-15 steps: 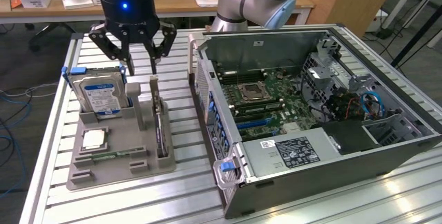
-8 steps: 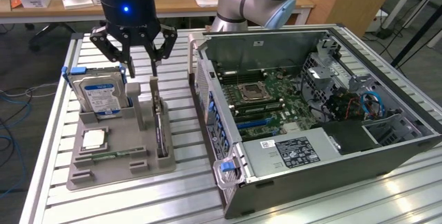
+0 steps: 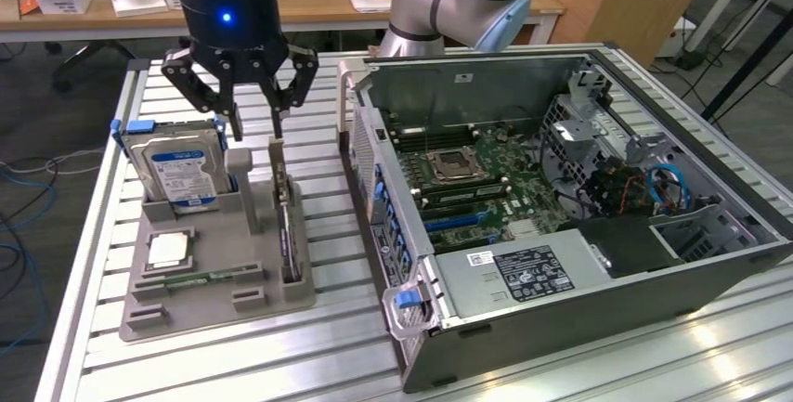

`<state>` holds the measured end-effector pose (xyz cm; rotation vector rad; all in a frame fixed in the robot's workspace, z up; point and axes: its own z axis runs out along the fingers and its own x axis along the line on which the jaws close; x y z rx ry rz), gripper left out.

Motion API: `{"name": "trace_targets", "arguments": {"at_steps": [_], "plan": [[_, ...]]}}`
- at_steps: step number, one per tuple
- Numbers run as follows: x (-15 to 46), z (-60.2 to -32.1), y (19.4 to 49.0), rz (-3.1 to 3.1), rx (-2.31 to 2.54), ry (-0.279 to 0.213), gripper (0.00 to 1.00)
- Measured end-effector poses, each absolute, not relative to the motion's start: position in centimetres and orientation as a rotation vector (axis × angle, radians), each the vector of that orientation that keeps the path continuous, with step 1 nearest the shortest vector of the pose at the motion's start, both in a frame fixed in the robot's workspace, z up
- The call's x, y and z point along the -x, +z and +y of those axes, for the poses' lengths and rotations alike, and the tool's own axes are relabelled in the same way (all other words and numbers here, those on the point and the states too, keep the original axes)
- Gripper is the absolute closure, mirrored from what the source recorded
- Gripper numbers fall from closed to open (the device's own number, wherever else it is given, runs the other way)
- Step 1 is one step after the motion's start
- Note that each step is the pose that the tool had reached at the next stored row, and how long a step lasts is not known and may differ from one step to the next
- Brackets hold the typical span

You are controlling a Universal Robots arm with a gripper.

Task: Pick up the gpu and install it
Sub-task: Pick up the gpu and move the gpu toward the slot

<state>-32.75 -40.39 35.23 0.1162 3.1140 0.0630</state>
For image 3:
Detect installed RAM stick black chips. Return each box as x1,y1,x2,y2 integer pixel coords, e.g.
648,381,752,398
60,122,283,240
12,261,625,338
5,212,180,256
421,183,509,206

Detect metal CPU socket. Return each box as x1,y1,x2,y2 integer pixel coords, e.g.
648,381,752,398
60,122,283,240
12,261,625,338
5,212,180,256
426,147,482,186

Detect black expansion slot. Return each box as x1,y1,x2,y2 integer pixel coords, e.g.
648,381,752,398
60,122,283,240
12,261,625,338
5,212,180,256
422,204,483,220

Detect black slanted stand leg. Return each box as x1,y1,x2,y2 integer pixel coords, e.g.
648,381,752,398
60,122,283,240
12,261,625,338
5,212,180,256
698,0,793,121

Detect blue data wire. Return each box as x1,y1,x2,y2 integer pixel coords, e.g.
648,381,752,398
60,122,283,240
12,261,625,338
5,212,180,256
646,163,694,214

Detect red wire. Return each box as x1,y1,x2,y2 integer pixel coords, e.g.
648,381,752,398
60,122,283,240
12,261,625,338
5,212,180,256
624,175,646,211

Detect white floor unit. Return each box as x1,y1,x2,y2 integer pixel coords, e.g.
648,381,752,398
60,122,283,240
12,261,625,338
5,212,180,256
656,15,697,62

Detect light wooden desk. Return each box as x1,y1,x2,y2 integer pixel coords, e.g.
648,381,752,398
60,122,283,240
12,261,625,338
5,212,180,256
0,0,232,58
227,0,566,58

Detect blue expansion slot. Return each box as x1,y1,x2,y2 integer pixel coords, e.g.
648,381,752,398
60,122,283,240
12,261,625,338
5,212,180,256
423,213,491,231

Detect hard disk in blue caddy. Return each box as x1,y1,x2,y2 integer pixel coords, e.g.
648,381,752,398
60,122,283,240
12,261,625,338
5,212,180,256
110,116,242,215

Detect white floor cable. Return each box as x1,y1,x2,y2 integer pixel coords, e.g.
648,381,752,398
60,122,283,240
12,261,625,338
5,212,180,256
5,149,104,175

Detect green Nvidia graphics card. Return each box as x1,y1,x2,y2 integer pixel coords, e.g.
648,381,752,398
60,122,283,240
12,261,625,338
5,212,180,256
267,136,304,282

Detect black office chair base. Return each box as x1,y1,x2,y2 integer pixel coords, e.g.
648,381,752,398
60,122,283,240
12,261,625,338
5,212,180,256
45,41,139,93

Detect grey power supply unit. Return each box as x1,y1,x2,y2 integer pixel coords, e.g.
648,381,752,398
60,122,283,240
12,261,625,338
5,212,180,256
433,228,614,320

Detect silver finned heat sink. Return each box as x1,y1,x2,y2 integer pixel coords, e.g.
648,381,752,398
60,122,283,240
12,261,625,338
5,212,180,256
505,218,546,240

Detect blue floor cable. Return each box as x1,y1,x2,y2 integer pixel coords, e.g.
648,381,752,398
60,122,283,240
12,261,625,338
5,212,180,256
0,162,60,357

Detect white box round insert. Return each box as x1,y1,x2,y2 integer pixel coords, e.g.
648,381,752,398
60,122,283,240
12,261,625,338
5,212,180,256
110,0,170,19

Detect green RAM stick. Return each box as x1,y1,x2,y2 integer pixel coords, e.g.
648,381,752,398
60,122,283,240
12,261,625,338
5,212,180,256
134,267,259,290

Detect silver CPU chip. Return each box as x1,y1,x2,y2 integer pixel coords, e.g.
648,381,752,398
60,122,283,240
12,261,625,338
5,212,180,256
147,233,191,269

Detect open dark PC case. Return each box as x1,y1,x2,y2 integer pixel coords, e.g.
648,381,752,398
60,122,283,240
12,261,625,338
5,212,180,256
334,40,793,394

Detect wooden cabinet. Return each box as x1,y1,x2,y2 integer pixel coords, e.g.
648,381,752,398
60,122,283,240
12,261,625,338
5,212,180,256
561,0,720,69

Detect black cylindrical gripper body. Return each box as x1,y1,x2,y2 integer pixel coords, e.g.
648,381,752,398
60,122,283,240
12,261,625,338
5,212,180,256
171,0,290,84

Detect grey printed parts rack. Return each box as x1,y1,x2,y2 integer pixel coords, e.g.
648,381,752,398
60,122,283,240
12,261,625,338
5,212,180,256
116,146,319,343

